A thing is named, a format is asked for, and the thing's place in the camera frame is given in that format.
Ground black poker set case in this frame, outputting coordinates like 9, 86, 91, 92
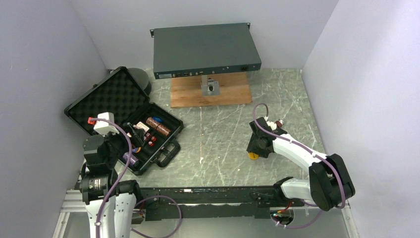
64, 66, 184, 176

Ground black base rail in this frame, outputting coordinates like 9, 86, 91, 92
113, 185, 306, 221

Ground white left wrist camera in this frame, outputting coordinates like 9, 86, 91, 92
88, 112, 119, 136

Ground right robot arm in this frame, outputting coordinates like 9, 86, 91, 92
247, 118, 356, 211

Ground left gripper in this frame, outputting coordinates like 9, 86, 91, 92
99, 122, 144, 167

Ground black round speaker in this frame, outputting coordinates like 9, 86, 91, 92
128, 68, 152, 95

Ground wooden base board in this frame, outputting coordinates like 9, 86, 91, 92
170, 72, 252, 108

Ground blue button in case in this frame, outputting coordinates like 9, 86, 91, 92
153, 117, 163, 123

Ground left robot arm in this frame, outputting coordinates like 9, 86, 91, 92
80, 119, 143, 238

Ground purple chip stack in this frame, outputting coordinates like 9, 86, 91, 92
123, 152, 140, 167

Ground orange dealer button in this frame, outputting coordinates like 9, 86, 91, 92
248, 152, 259, 160

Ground dark teal rack device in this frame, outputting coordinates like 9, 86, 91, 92
151, 23, 262, 79

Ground playing card deck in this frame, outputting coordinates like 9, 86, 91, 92
134, 121, 150, 132

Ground orange black chip stack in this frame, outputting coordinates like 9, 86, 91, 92
146, 117, 160, 129

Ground metal stand post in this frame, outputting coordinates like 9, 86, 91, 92
201, 75, 220, 96

